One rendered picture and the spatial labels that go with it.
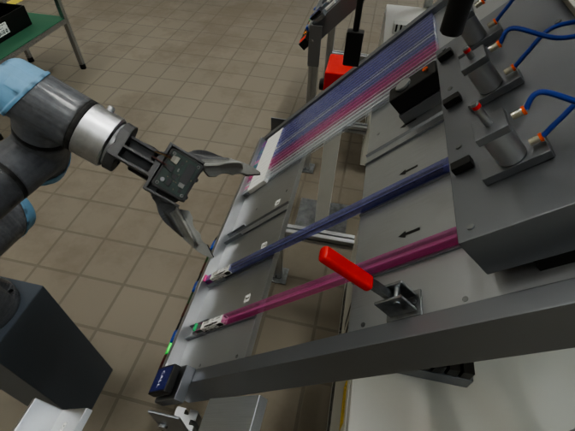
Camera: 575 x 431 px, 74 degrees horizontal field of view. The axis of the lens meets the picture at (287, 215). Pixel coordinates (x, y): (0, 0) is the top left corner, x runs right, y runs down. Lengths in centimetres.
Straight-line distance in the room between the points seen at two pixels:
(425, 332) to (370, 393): 46
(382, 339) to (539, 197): 18
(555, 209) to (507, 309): 8
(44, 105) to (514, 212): 52
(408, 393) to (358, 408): 10
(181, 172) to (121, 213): 149
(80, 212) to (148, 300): 64
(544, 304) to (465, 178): 12
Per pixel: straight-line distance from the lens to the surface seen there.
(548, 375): 97
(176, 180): 53
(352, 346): 40
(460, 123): 43
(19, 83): 59
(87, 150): 57
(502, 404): 89
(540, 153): 34
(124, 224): 195
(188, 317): 75
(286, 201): 74
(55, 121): 57
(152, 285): 170
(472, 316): 35
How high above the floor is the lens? 138
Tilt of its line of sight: 48 degrees down
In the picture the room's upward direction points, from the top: 2 degrees clockwise
